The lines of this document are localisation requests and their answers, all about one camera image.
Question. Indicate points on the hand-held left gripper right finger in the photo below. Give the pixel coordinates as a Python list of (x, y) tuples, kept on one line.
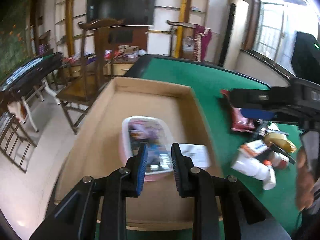
[(176, 172)]

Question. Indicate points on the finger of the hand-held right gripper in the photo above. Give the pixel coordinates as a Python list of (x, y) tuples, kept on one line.
[(257, 113), (247, 96)]

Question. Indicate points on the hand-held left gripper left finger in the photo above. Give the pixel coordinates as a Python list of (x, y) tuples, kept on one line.
[(141, 170)]

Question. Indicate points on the red foil packet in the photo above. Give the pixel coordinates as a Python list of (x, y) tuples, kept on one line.
[(240, 123)]

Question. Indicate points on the white printed packet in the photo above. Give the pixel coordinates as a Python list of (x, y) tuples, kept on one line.
[(197, 156)]

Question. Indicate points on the white orange toothpaste box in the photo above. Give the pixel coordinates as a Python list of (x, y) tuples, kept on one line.
[(253, 148)]

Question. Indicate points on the yellow snack packet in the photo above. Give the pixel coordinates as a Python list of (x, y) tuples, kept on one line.
[(280, 140)]

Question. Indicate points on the printed pink pencil case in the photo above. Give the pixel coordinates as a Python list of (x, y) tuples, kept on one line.
[(140, 130)]

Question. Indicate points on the white bottle red label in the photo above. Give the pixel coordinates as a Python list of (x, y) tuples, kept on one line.
[(281, 161)]

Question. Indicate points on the plain white bottle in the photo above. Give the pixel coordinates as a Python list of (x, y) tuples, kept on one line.
[(270, 180)]

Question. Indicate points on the person's right hand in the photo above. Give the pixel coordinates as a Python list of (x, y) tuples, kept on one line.
[(303, 185)]

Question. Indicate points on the standing air conditioner tower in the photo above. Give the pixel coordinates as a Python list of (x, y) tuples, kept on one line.
[(237, 30)]

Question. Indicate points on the maroon fringed cloth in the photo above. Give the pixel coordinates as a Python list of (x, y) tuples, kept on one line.
[(203, 40)]

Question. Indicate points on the barred window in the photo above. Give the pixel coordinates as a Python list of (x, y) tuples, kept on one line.
[(275, 25)]

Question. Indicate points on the wooden chair with medallion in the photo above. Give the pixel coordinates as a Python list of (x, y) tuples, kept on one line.
[(186, 33)]

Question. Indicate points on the wooden yoke-back chair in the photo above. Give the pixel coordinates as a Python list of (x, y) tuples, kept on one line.
[(75, 92)]

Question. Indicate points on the wooden drawer cabinet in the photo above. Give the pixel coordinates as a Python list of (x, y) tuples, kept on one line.
[(122, 67)]

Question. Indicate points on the white round object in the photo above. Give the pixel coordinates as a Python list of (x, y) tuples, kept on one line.
[(142, 52)]

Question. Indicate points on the pink plastic bags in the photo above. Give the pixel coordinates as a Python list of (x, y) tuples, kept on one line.
[(110, 54)]

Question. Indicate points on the small open cardboard box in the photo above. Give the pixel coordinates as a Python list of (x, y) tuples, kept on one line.
[(132, 49)]

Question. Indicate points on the dark slatted chair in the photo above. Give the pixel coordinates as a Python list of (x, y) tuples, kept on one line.
[(15, 142)]

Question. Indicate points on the beige rag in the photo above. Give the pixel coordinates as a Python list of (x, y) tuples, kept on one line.
[(15, 108)]

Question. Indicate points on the black green-topped table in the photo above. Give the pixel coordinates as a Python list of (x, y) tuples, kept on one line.
[(32, 72)]

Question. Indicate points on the black flat television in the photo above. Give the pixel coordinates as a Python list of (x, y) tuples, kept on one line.
[(120, 7)]

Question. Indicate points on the black rectangular wall panel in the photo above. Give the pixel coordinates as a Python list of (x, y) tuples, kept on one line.
[(120, 36)]

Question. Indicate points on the green flower wall mural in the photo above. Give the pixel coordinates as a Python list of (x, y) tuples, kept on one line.
[(15, 42)]

